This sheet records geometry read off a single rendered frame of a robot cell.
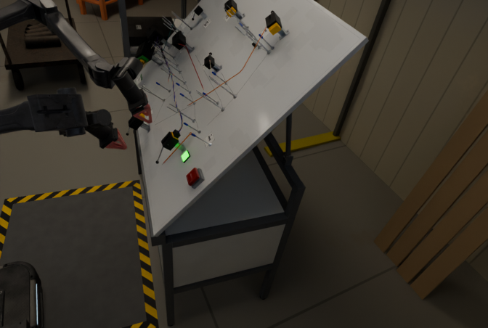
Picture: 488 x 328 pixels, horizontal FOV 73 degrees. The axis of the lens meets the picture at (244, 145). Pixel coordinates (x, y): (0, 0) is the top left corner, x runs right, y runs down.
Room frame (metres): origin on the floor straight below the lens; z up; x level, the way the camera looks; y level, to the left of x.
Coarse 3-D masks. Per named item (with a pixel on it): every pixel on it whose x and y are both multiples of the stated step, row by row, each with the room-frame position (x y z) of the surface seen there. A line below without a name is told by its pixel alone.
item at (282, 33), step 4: (272, 12) 1.24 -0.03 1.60; (268, 16) 1.24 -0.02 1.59; (272, 16) 1.22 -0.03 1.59; (276, 16) 1.23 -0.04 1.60; (268, 20) 1.22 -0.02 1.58; (272, 20) 1.20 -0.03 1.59; (276, 20) 1.19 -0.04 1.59; (268, 24) 1.20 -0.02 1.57; (272, 24) 1.19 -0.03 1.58; (280, 24) 1.21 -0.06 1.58; (268, 28) 1.19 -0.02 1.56; (280, 32) 1.25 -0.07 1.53; (284, 32) 1.23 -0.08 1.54; (288, 32) 1.24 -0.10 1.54; (280, 36) 1.24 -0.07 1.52; (284, 36) 1.23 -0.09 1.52
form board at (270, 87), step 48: (240, 0) 1.67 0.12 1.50; (288, 0) 1.41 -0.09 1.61; (240, 48) 1.35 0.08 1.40; (288, 48) 1.17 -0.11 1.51; (336, 48) 1.03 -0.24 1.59; (192, 96) 1.29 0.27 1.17; (240, 96) 1.10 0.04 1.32; (288, 96) 0.96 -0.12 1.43; (144, 144) 1.21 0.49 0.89; (192, 144) 1.02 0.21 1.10; (240, 144) 0.89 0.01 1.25; (192, 192) 0.81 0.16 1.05
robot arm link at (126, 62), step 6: (126, 60) 1.04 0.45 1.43; (132, 60) 1.03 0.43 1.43; (138, 60) 1.04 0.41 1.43; (96, 66) 0.95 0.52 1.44; (102, 66) 0.95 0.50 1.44; (108, 66) 0.96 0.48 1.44; (114, 66) 0.97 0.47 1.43; (120, 66) 1.00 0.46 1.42; (126, 66) 1.00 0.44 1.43; (132, 66) 1.01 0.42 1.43; (138, 66) 1.03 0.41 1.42; (108, 72) 0.94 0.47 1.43; (114, 72) 0.97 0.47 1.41; (138, 72) 1.02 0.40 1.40; (108, 78) 0.95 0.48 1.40; (132, 78) 1.00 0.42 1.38; (114, 84) 0.97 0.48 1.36
